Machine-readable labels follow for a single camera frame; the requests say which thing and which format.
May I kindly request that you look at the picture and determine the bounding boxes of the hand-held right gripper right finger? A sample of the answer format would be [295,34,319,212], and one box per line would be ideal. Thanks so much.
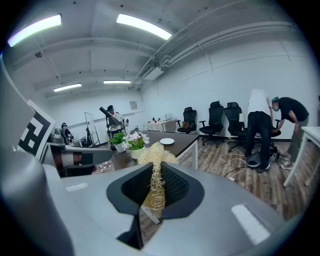
[142,161,299,256]

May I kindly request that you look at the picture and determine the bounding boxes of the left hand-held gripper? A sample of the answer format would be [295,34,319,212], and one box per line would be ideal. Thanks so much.
[17,99,113,179]

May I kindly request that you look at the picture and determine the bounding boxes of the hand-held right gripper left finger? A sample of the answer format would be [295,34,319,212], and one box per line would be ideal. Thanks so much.
[43,161,154,256]

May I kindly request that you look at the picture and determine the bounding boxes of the green potted plant white pot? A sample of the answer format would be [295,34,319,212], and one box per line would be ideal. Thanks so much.
[108,132,129,154]

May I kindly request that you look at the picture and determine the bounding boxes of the whiteboard on black stand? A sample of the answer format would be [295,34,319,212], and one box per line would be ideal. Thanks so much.
[84,111,101,147]

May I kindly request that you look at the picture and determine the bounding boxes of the pink flowers in cream vase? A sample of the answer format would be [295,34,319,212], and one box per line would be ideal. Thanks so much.
[121,130,151,161]

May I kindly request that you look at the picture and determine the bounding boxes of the dark grey rounded floor device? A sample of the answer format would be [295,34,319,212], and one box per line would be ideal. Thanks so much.
[245,151,261,168]

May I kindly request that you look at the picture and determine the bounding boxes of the cloth-covered side table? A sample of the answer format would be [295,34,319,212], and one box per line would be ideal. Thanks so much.
[144,117,179,133]

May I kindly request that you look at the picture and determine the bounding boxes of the ceiling light panel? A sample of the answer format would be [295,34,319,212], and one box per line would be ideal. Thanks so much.
[7,14,62,48]
[53,83,83,93]
[103,79,132,85]
[116,13,173,41]

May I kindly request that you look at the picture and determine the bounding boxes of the black office chair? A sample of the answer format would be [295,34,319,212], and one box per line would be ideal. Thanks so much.
[223,101,249,152]
[175,106,199,135]
[198,101,225,146]

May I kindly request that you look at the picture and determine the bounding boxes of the white ceiling air conditioner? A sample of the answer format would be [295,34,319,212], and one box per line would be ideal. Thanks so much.
[143,66,165,81]

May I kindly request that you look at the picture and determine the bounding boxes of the white table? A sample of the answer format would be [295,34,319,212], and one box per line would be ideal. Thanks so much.
[283,126,320,188]

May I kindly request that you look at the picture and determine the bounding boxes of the white looped floor cable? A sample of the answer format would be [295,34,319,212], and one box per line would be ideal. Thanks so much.
[219,153,248,182]

